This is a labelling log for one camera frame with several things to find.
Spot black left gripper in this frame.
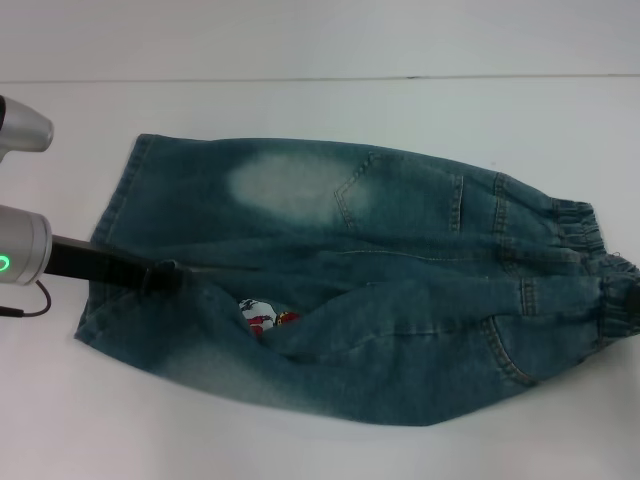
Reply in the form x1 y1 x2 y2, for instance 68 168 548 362
46 234 182 294

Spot blue denim shorts with print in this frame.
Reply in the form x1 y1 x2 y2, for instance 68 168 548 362
73 132 640 428

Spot left arm cable with connector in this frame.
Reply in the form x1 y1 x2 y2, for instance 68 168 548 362
0 281 53 319

